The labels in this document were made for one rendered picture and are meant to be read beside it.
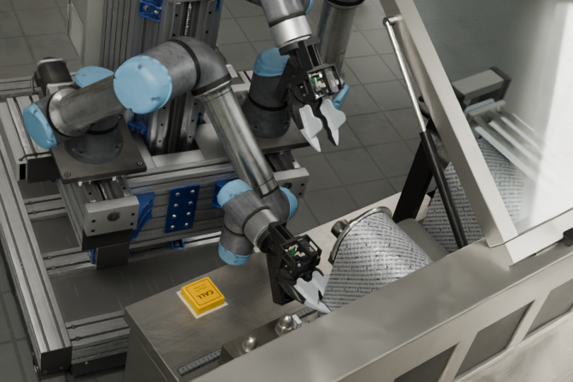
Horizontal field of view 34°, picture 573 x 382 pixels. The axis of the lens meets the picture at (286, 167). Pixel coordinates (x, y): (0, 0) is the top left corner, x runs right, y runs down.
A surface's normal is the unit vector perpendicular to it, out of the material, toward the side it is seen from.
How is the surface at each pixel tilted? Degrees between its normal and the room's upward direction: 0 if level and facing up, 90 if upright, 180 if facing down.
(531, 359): 0
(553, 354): 0
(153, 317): 0
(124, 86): 84
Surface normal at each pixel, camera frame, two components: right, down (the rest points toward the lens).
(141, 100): -0.51, 0.41
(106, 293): 0.18, -0.73
